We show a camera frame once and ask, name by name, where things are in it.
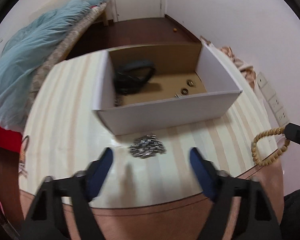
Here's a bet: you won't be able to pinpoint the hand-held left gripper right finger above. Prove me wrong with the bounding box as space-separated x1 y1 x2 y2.
189 147 283 240

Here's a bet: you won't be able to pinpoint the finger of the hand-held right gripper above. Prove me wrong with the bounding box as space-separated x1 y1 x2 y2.
282 123 300 150

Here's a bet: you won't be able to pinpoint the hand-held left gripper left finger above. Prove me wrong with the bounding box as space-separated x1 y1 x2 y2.
22 147 114 240

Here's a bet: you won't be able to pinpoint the wooden bead bracelet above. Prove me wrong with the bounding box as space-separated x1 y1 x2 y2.
251 127 290 167

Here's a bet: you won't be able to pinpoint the silver chain bracelet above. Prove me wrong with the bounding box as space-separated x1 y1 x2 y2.
128 133 167 158

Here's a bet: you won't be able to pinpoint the cardboard box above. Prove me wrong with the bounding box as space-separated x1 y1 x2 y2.
92 42 243 136

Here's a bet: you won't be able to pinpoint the black smartwatch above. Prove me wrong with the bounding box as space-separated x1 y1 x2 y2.
113 60 157 96

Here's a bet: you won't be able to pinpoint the striped tablecloth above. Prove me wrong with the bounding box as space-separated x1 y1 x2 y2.
19 51 283 209

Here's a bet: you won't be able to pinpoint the pink suede mat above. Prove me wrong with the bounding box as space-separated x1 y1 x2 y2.
20 164 284 240

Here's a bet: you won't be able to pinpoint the red bed sheet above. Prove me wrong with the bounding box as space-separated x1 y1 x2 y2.
0 124 24 153

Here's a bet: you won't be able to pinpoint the patterned bed sheet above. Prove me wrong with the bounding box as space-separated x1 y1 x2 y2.
22 1 108 105

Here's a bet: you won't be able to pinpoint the light blue duvet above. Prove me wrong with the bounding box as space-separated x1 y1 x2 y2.
0 0 108 130

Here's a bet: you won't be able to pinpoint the white door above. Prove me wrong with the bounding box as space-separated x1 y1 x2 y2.
111 0 168 22

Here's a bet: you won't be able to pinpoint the white wall sockets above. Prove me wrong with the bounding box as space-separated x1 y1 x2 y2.
256 72 289 126

